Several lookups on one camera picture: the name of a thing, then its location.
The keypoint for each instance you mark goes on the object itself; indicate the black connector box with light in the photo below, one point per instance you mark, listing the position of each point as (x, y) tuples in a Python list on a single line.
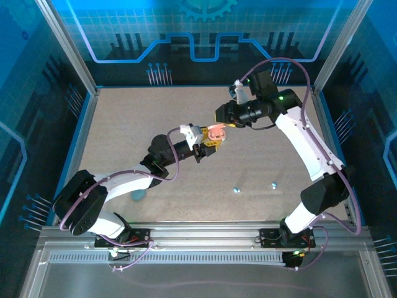
[(291, 259)]

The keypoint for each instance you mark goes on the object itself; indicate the aluminium frame post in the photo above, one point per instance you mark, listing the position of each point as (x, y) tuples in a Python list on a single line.
[(341, 46), (69, 46)]

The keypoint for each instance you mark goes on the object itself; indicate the aluminium side rail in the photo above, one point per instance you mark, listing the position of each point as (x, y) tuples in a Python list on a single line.
[(329, 139), (86, 124)]

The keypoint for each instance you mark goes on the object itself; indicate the long aluminium base rail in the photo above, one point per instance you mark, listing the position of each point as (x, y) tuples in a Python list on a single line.
[(201, 232)]

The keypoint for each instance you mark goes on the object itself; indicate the pink earbud charging case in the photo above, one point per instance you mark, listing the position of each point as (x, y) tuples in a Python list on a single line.
[(217, 126)]

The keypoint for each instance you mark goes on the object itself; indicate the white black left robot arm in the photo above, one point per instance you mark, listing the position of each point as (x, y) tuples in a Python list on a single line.
[(127, 186)]

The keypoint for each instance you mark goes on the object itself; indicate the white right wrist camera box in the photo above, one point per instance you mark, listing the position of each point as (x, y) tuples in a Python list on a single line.
[(240, 93)]

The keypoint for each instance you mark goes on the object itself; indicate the blue earbud charging case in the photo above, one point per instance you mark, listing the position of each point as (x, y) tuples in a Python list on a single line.
[(138, 196)]

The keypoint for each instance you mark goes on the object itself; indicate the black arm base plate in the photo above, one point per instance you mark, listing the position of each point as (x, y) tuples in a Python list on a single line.
[(142, 236), (268, 237)]

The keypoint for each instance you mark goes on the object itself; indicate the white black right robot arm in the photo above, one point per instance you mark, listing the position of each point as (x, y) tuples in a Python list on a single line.
[(302, 139)]

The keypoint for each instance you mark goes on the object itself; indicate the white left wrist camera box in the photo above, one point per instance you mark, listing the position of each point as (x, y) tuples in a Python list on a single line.
[(190, 132)]

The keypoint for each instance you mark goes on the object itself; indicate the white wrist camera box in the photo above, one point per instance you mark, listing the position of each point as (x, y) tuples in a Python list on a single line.
[(240, 93), (190, 132)]

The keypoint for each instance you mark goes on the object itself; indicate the grey metal bench plate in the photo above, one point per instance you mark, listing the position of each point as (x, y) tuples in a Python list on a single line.
[(201, 282)]

